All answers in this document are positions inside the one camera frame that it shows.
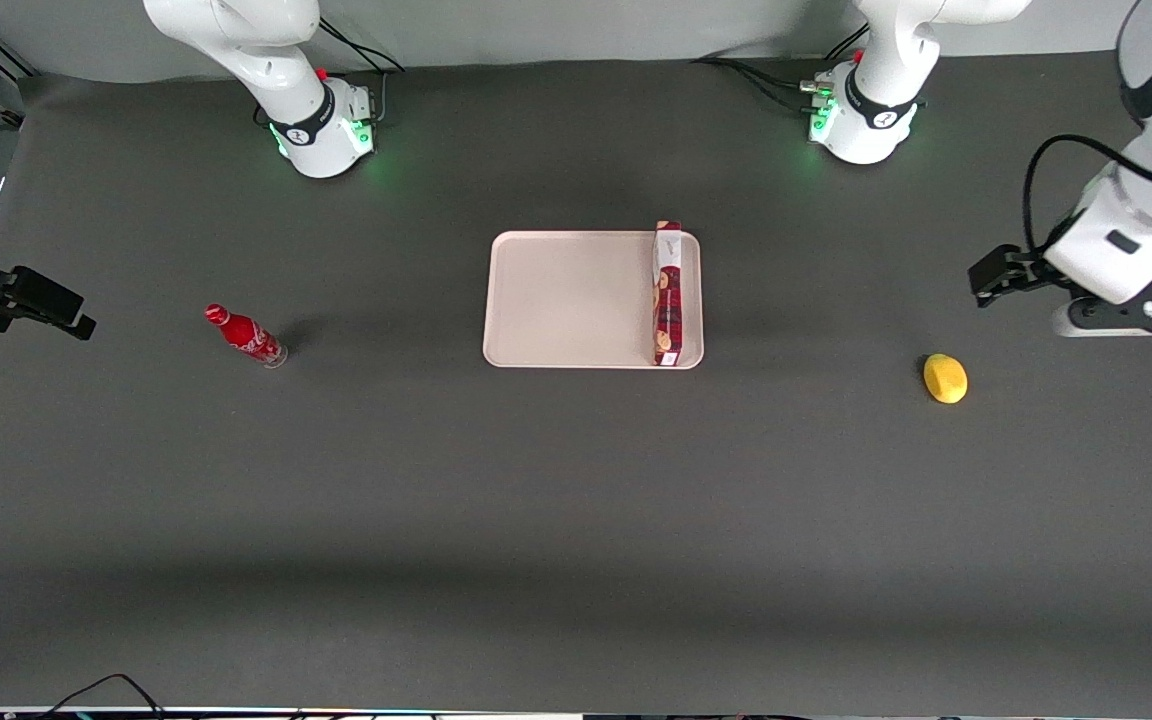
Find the red tartan cookie box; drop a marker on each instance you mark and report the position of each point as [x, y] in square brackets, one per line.
[668, 300]

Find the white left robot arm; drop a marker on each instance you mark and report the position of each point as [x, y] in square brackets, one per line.
[871, 145]

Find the pale pink rectangular tray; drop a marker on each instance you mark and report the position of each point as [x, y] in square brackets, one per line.
[566, 300]

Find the yellow lemon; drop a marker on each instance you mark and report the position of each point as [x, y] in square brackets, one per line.
[945, 379]

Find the red cola bottle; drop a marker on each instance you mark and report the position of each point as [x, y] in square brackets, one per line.
[244, 335]

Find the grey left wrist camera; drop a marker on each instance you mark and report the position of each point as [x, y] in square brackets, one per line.
[1116, 318]

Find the black metal frame rail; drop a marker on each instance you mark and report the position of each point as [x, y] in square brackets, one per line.
[1, 50]

